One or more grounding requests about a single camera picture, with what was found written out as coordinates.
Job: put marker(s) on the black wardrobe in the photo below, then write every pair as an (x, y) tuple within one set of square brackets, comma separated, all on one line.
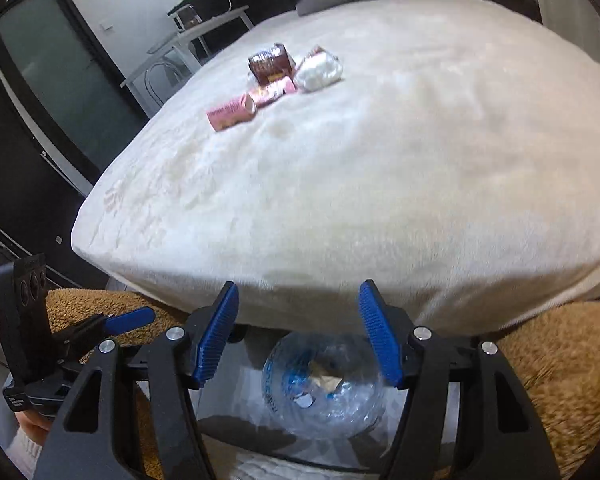
[(15, 200)]

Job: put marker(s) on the brown fluffy cloth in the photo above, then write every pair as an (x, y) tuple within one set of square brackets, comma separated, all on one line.
[(555, 360)]

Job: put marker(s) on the white plastic bag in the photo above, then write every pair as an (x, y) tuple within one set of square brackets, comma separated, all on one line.
[(320, 71)]

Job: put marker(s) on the brown snack packet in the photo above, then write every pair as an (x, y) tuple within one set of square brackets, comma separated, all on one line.
[(270, 62)]

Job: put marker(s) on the pink snack packet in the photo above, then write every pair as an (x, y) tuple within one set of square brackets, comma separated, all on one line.
[(272, 92)]

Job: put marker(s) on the white desk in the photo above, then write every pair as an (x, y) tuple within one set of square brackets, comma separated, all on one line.
[(215, 20)]

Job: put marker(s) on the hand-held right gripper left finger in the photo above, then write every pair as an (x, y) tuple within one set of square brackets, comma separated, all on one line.
[(215, 340)]

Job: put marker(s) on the small appliance on desk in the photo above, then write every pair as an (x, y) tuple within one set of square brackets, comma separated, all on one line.
[(189, 16)]

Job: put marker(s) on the pink paw print packet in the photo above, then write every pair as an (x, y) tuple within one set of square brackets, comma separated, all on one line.
[(232, 112)]

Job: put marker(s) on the person's left hand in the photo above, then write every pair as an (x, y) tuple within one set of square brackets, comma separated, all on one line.
[(32, 422)]

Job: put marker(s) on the frosted glass door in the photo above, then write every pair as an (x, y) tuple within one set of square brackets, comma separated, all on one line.
[(55, 75)]

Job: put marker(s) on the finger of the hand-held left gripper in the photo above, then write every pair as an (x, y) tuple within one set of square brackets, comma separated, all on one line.
[(130, 319)]

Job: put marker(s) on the white metal chair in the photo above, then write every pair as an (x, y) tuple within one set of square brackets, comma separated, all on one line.
[(166, 72)]

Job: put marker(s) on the bin with clear liner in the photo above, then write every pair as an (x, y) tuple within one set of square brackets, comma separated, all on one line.
[(320, 395)]

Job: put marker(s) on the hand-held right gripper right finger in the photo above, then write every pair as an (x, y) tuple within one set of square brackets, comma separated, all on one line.
[(380, 340)]

